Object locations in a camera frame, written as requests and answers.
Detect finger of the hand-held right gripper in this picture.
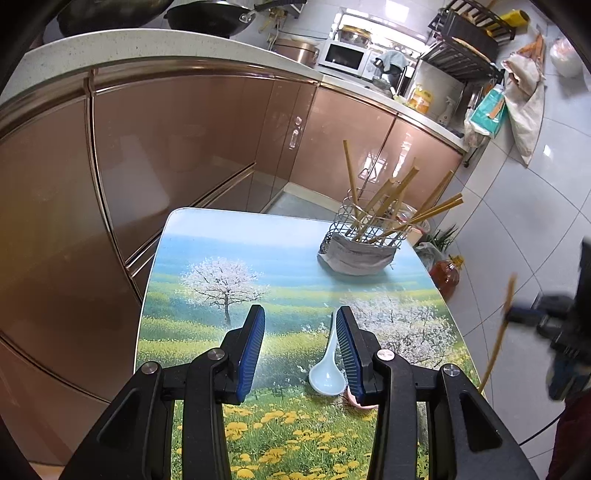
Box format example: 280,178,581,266
536,320,573,344
505,295,578,325

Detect crumpled plastic bag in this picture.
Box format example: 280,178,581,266
416,242,444,268

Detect steamer pot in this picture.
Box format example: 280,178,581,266
337,23,370,44

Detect light blue soup spoon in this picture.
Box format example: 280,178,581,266
308,311,345,395

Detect yellow oil bottle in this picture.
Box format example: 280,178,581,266
409,83,435,114

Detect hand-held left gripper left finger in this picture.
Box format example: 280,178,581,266
60,305,266,480

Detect white kitchen countertop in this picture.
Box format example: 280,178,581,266
0,28,467,153

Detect wire utensil holder grey wrap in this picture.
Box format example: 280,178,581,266
318,196,409,277

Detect person's dark red clothing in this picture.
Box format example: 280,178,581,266
547,399,591,480

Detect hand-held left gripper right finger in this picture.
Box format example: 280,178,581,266
335,305,539,480

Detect green onions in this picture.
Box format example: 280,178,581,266
425,224,458,252

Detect black dish rack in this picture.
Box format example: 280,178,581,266
418,0,515,88

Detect grey blue towel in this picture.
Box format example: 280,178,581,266
376,48,411,72

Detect black wok with lid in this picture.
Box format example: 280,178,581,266
164,0,308,38

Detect teal tissue pack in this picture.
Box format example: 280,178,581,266
466,88,509,139

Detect orange plastic bag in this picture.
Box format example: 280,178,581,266
517,34,546,70

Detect white cloth bag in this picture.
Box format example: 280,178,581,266
501,51,548,167

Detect large cooking oil bottle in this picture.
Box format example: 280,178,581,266
429,255,464,301

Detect stainless steel pot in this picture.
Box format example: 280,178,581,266
272,37,321,65

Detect clear plastic bag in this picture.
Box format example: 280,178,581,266
549,37,583,77

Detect pink soup spoon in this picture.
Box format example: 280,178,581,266
346,388,377,409

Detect white microwave oven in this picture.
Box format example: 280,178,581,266
318,38,377,78

